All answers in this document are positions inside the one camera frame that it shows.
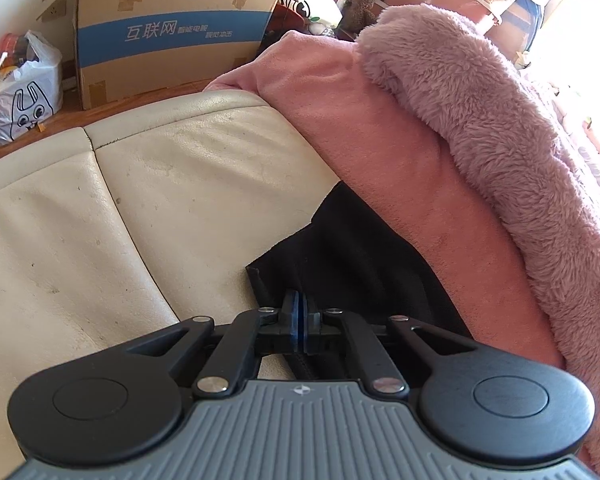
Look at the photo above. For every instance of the cream leather sofa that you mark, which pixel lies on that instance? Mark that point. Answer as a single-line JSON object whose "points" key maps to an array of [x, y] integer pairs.
{"points": [[130, 200]]}

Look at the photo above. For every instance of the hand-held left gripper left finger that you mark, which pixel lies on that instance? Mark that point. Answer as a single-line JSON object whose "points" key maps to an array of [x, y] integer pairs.
{"points": [[293, 321]]}

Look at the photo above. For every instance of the brown plush toy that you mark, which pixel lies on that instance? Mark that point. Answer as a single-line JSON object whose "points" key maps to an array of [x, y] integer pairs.
{"points": [[360, 7]]}

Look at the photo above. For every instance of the large cardboard box blue band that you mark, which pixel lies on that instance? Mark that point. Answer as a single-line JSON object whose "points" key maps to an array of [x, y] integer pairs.
{"points": [[180, 55]]}

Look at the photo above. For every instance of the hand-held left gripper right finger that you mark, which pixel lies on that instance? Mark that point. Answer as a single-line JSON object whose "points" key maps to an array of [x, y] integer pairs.
{"points": [[306, 321]]}

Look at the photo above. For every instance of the black pants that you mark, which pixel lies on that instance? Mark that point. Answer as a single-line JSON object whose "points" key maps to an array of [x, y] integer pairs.
{"points": [[360, 255]]}

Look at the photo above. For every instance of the white plastic bag rabbit print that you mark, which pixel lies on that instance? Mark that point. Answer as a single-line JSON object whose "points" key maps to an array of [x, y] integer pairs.
{"points": [[22, 100]]}

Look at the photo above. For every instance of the fluffy mauve blanket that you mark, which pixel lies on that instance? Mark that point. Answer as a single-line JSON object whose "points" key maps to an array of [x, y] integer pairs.
{"points": [[505, 150]]}

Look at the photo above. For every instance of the black bag white print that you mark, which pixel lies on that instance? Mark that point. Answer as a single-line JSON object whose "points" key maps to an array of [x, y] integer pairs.
{"points": [[292, 12]]}

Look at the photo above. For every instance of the salmon pink fleece blanket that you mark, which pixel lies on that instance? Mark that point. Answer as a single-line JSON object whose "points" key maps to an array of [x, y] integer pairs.
{"points": [[380, 160]]}

